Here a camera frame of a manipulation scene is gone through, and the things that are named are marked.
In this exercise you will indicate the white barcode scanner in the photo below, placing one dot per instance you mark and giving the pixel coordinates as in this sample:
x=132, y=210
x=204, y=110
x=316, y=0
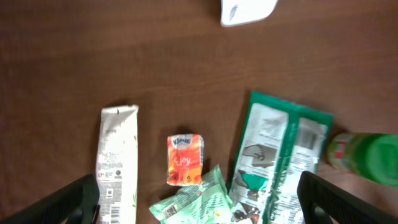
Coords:
x=239, y=12

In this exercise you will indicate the white cream tube gold cap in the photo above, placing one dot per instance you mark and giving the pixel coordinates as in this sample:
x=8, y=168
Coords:
x=117, y=164

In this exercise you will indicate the green lid jar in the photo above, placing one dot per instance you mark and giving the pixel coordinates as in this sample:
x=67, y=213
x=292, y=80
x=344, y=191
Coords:
x=372, y=156

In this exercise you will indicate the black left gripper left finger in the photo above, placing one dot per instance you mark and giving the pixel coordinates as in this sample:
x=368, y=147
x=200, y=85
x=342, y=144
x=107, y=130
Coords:
x=75, y=203

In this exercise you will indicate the orange Kleenex tissue pack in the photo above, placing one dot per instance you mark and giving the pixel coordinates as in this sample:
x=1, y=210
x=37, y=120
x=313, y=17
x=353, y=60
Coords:
x=185, y=159

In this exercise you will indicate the mint green tissue pack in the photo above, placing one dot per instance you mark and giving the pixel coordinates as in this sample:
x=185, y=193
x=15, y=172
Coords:
x=207, y=203

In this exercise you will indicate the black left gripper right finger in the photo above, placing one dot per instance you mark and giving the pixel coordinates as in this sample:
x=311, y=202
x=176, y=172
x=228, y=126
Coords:
x=323, y=203

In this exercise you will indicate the green wipes pack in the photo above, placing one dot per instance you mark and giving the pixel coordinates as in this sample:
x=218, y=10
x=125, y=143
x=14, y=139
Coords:
x=280, y=140

